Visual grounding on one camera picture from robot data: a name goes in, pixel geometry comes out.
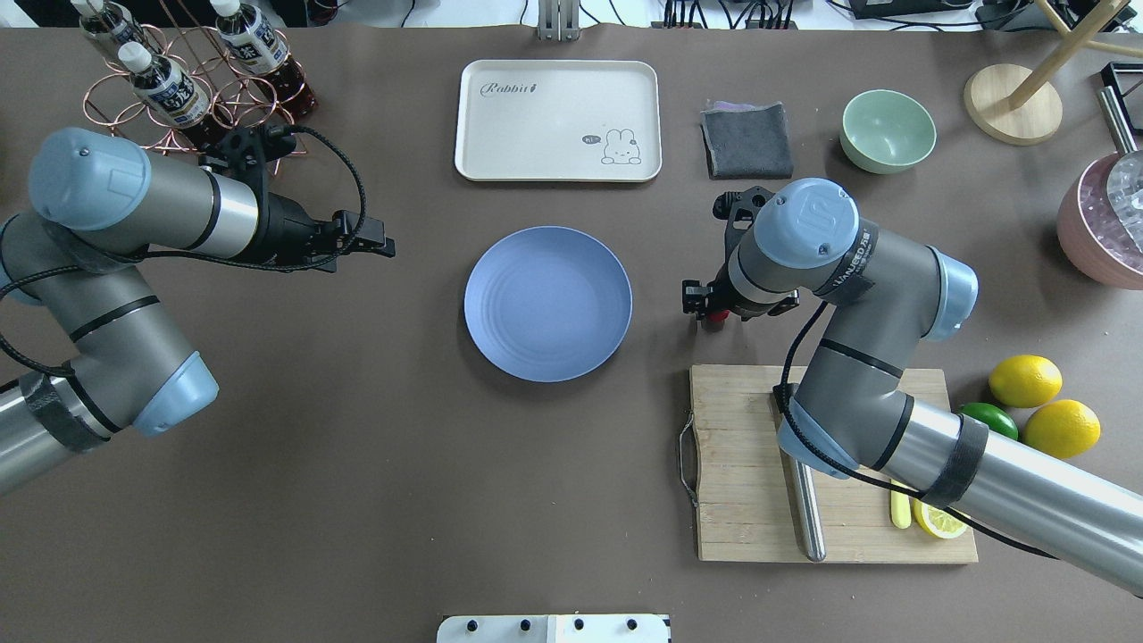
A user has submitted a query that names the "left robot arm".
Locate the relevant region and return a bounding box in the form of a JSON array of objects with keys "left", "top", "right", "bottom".
[{"left": 3, "top": 124, "right": 395, "bottom": 493}]

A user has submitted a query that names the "grey folded cloth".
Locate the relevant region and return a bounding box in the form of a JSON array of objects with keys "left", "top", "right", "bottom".
[{"left": 701, "top": 101, "right": 796, "bottom": 180}]

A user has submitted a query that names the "pink ice bucket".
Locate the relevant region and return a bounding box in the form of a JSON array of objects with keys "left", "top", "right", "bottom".
[{"left": 1056, "top": 152, "right": 1142, "bottom": 290}]

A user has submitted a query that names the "left rear tea bottle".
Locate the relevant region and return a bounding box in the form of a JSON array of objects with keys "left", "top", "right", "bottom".
[{"left": 71, "top": 0, "right": 154, "bottom": 66}]

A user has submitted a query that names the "tea bottle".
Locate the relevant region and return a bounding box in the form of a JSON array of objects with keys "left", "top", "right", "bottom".
[
  {"left": 71, "top": 0, "right": 154, "bottom": 66},
  {"left": 211, "top": 1, "right": 318, "bottom": 122},
  {"left": 118, "top": 42, "right": 229, "bottom": 150}
]

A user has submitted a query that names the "right rear tea bottle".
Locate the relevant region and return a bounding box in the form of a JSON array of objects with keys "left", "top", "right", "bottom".
[{"left": 211, "top": 1, "right": 318, "bottom": 122}]

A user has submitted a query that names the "white mount plate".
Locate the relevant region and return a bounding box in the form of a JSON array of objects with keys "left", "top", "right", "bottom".
[{"left": 435, "top": 612, "right": 672, "bottom": 642}]

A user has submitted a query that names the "lower lemon half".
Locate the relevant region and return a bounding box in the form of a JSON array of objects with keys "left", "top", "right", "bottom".
[{"left": 911, "top": 499, "right": 969, "bottom": 539}]

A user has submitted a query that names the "copper wire bottle rack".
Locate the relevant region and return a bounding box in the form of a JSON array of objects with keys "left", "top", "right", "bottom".
[{"left": 83, "top": 25, "right": 317, "bottom": 155}]

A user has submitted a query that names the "wooden stand with round base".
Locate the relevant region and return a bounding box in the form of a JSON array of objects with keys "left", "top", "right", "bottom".
[{"left": 964, "top": 1, "right": 1142, "bottom": 146}]

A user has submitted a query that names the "whole lemon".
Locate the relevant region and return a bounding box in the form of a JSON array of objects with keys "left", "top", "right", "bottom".
[
  {"left": 1022, "top": 399, "right": 1102, "bottom": 459},
  {"left": 988, "top": 355, "right": 1063, "bottom": 408}
]

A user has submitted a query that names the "yellow plastic knife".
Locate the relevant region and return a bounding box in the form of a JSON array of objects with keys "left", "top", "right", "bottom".
[{"left": 889, "top": 491, "right": 912, "bottom": 530}]

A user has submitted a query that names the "wooden cutting board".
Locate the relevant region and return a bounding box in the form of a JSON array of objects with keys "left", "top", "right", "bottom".
[{"left": 689, "top": 363, "right": 977, "bottom": 565}]

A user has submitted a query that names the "blue round plate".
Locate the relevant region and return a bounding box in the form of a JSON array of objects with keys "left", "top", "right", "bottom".
[{"left": 463, "top": 225, "right": 634, "bottom": 383}]

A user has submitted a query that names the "steel muddler black cap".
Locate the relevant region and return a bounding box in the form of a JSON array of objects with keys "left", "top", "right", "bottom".
[{"left": 772, "top": 381, "right": 828, "bottom": 563}]

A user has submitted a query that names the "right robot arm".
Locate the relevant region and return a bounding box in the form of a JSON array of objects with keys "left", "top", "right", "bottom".
[{"left": 682, "top": 178, "right": 1142, "bottom": 596}]

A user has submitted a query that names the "green lime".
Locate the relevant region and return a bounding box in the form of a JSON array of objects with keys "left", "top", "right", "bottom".
[{"left": 958, "top": 402, "right": 1020, "bottom": 442}]

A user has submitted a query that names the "upper whole lemon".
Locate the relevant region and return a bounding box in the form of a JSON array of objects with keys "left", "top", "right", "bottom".
[{"left": 988, "top": 355, "right": 1063, "bottom": 408}]

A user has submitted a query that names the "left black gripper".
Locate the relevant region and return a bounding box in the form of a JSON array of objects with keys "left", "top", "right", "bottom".
[{"left": 259, "top": 194, "right": 395, "bottom": 273}]

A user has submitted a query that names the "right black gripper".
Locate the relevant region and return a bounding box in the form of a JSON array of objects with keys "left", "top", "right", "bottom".
[{"left": 682, "top": 271, "right": 800, "bottom": 321}]

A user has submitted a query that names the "white rabbit tray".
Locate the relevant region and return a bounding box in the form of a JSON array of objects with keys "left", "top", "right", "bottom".
[{"left": 454, "top": 61, "right": 663, "bottom": 183}]

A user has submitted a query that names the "green bowl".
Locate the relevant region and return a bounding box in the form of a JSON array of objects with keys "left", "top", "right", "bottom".
[{"left": 839, "top": 89, "right": 938, "bottom": 175}]

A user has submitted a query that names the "front tea bottle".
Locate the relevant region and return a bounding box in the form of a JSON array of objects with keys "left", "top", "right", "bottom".
[{"left": 118, "top": 42, "right": 229, "bottom": 150}]

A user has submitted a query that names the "lower whole lemon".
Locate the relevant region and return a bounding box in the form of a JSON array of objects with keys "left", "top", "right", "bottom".
[{"left": 1022, "top": 399, "right": 1102, "bottom": 459}]

